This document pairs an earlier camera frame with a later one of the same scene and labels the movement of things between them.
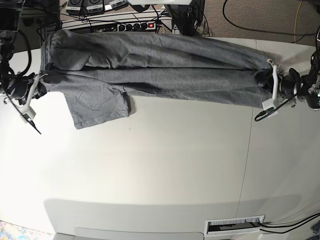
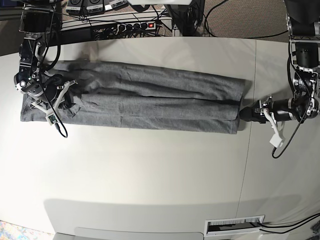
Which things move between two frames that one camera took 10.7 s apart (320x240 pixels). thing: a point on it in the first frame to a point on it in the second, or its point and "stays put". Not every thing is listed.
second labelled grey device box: (94, 7) stays put
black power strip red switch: (138, 26) stays put
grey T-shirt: (98, 72) to (119, 95)
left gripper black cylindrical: (17, 89) to (50, 92)
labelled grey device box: (73, 7) stays put
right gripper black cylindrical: (289, 83) to (283, 110)
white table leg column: (175, 31) stays put
